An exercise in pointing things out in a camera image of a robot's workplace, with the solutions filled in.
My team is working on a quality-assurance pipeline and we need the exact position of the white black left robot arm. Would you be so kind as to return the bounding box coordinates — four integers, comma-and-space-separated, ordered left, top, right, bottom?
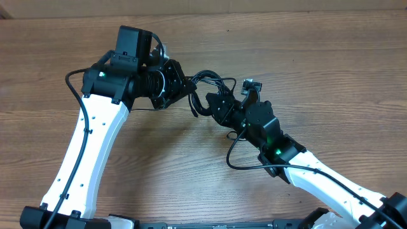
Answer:
20, 26, 195, 228

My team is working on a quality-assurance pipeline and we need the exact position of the black cable bundle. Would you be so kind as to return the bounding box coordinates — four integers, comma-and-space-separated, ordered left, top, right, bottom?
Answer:
187, 69, 238, 118

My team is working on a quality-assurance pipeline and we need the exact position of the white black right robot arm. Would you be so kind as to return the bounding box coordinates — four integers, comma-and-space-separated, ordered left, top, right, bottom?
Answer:
206, 92, 406, 228

